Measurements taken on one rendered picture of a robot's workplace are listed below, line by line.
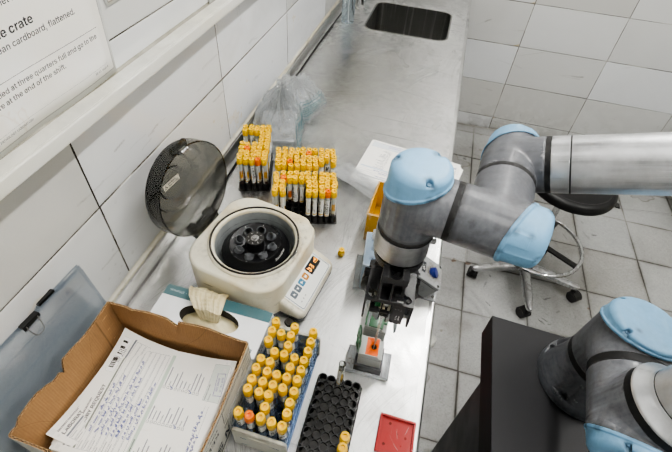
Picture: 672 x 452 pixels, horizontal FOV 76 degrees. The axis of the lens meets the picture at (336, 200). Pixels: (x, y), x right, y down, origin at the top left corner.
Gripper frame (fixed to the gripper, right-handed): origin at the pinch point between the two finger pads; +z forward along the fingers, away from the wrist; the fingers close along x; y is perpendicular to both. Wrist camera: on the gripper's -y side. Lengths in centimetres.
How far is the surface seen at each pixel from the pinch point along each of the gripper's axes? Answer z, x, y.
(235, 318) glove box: 13.9, -28.5, 0.8
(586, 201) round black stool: 43, 70, -94
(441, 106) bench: 21, 9, -107
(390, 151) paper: 19, -6, -71
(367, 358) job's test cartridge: 14.1, -0.8, 2.1
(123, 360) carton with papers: 14.3, -45.3, 14.1
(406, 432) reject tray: 20.3, 9.0, 11.4
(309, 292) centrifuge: 16.7, -16.1, -11.0
